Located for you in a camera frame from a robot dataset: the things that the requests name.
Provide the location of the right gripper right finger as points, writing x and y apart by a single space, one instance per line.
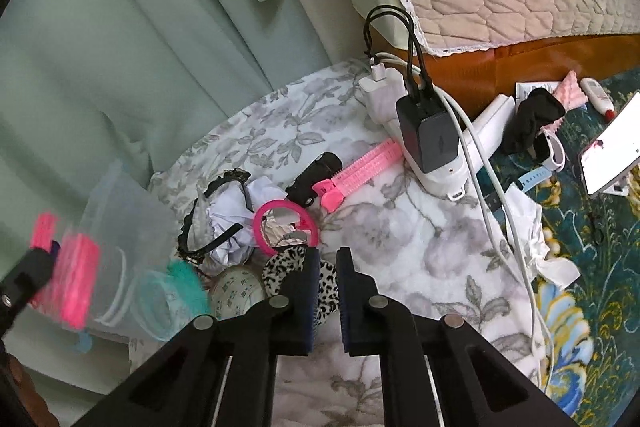
374 324

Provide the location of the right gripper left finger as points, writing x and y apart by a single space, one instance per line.
285 326

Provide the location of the pink hair clip pack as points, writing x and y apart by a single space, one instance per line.
68 293

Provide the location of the leopard print scrunchie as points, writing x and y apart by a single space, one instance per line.
285 269

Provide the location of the pink round hand mirror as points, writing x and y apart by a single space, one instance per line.
280 224

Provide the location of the clear plastic storage box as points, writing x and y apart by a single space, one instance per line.
141 292

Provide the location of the white paper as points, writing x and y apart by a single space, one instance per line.
241 246

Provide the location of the black toy car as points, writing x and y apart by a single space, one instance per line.
301 191

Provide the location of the pink hair roller clip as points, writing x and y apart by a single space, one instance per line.
334 191

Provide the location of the white tape roll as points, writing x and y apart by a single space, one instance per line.
234 292

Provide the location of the white floral blanket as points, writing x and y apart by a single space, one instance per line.
435 255

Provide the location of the black lace headband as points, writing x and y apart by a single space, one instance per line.
221 229

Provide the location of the white crumpled tissue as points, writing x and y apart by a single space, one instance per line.
529 232

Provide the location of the black power adapter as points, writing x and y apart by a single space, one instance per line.
428 132

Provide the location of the teal floral tablecloth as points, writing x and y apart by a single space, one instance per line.
594 322

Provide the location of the white USB charger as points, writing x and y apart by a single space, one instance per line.
381 89

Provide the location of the white power strip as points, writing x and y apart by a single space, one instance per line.
449 181

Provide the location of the green curtain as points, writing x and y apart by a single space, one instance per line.
87 82

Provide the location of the black cloth pouch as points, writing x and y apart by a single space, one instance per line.
539 109

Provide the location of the smartphone on stand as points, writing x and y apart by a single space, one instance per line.
612 154

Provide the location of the white thermometer red tip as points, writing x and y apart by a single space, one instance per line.
598 98

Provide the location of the orange wooden bed frame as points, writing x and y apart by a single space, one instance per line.
474 79

